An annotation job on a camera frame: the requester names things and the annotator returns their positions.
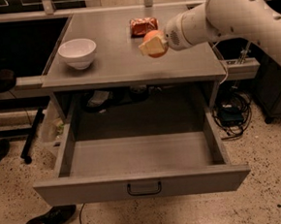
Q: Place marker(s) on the grey metal cabinet table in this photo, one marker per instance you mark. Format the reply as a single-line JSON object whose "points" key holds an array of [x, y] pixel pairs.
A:
{"points": [[118, 61]]}

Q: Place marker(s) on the crushed red soda can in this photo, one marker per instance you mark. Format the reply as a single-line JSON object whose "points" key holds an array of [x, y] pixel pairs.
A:
{"points": [[140, 26]]}

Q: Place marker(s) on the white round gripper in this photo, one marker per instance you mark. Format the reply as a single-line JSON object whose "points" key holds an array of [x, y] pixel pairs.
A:
{"points": [[174, 35]]}

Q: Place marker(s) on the black shoe near drawer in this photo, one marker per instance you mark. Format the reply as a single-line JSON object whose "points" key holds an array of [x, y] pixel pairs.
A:
{"points": [[57, 215]]}

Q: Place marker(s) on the orange fruit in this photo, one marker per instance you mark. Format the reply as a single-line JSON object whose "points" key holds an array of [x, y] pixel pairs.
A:
{"points": [[154, 44]]}

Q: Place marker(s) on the grey open top drawer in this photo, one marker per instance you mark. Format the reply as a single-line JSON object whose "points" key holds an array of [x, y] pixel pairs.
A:
{"points": [[170, 137]]}

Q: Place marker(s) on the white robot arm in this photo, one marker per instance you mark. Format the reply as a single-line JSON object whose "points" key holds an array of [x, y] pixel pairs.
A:
{"points": [[217, 21]]}

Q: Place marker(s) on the black drawer handle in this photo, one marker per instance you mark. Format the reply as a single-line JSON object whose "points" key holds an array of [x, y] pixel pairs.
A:
{"points": [[151, 188]]}

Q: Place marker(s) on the white ceramic bowl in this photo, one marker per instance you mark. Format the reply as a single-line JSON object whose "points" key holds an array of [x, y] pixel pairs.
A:
{"points": [[78, 53]]}

